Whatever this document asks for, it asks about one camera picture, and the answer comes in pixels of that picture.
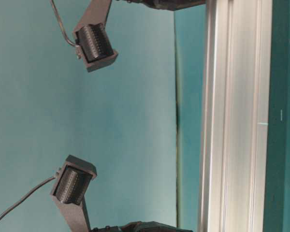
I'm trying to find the black gripper, upper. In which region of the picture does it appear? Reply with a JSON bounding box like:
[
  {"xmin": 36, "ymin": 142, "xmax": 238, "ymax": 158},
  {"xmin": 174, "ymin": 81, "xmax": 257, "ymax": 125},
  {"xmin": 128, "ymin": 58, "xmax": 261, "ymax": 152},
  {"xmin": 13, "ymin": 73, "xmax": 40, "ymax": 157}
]
[{"xmin": 126, "ymin": 0, "xmax": 206, "ymax": 11}]

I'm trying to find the black gripper, lower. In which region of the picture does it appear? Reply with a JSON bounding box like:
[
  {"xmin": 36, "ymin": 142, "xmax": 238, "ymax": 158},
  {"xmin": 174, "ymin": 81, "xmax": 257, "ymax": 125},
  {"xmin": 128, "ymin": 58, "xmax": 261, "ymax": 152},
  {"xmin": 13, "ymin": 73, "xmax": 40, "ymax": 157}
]
[{"xmin": 91, "ymin": 221, "xmax": 192, "ymax": 232}]

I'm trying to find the silver aluminium extrusion rail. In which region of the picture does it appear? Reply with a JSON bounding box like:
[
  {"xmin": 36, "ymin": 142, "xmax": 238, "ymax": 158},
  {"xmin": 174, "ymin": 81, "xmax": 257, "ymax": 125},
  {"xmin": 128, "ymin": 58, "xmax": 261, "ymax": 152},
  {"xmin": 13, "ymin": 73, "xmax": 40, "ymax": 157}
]
[{"xmin": 198, "ymin": 0, "xmax": 273, "ymax": 232}]

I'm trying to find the black wrist camera, lower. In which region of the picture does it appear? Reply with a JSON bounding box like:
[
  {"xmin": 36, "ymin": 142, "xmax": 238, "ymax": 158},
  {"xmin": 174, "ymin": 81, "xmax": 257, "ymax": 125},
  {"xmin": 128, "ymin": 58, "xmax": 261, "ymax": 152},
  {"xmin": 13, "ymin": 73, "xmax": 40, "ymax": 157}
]
[{"xmin": 50, "ymin": 155, "xmax": 97, "ymax": 232}]

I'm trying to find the black wrist camera,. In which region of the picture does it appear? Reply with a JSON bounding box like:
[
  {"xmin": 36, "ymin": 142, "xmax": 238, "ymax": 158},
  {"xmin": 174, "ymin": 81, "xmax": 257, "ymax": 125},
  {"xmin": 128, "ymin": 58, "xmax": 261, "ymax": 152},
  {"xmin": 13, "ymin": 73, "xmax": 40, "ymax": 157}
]
[
  {"xmin": 72, "ymin": 0, "xmax": 118, "ymax": 73},
  {"xmin": 50, "ymin": 155, "xmax": 97, "ymax": 232}
]

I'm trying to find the black wrist camera, upper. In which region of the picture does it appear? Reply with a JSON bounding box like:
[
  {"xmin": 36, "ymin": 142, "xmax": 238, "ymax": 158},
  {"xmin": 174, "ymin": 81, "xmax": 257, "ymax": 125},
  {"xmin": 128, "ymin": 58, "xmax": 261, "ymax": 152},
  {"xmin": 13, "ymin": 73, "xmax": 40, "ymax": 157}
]
[{"xmin": 72, "ymin": 0, "xmax": 118, "ymax": 73}]

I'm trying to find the black camera cable, upper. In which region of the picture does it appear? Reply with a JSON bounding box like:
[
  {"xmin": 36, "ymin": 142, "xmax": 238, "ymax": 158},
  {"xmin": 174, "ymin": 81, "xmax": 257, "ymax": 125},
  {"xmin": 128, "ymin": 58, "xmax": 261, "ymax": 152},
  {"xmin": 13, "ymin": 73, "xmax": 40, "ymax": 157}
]
[{"xmin": 49, "ymin": 0, "xmax": 78, "ymax": 46}]

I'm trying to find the black camera cable,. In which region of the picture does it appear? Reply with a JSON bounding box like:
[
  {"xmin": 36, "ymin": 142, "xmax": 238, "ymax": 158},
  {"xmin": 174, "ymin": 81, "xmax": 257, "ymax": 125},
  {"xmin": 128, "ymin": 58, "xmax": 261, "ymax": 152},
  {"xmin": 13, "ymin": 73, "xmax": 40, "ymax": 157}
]
[
  {"xmin": 0, "ymin": 175, "xmax": 58, "ymax": 227},
  {"xmin": 49, "ymin": 0, "xmax": 78, "ymax": 46}
]

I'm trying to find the black camera cable, lower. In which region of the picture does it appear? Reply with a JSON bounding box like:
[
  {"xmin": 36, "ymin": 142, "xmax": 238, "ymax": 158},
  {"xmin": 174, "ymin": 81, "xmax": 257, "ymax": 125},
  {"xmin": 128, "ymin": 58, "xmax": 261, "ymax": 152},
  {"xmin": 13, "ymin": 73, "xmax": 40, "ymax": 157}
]
[{"xmin": 0, "ymin": 175, "xmax": 58, "ymax": 227}]

